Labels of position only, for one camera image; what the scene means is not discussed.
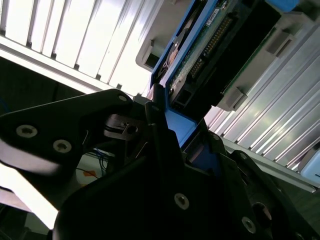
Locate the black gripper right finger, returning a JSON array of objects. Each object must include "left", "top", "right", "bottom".
[{"left": 199, "top": 119, "right": 320, "bottom": 240}]

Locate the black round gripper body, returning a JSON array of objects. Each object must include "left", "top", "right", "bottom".
[{"left": 51, "top": 154, "right": 238, "bottom": 240}]

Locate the hard disk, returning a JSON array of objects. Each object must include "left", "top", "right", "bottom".
[{"left": 148, "top": 0, "right": 301, "bottom": 177}]

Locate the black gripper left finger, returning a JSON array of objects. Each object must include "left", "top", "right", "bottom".
[{"left": 0, "top": 83, "right": 199, "bottom": 223}]

